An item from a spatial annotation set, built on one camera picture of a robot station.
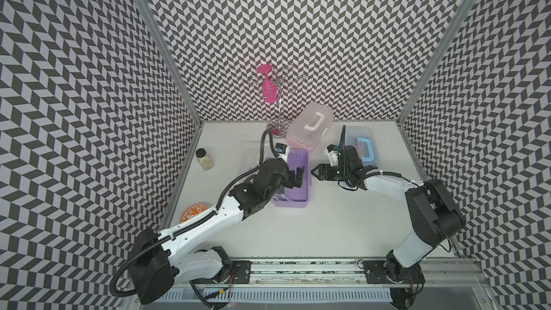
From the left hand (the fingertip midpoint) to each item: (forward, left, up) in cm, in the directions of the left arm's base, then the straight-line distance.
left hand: (292, 166), depth 76 cm
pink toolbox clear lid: (+29, -9, -8) cm, 31 cm away
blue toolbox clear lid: (+21, -33, -9) cm, 40 cm away
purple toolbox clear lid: (-2, -2, -21) cm, 22 cm away
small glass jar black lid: (+12, +38, -12) cm, 42 cm away
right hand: (+5, -11, -15) cm, 19 cm away
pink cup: (+43, +10, +2) cm, 44 cm away
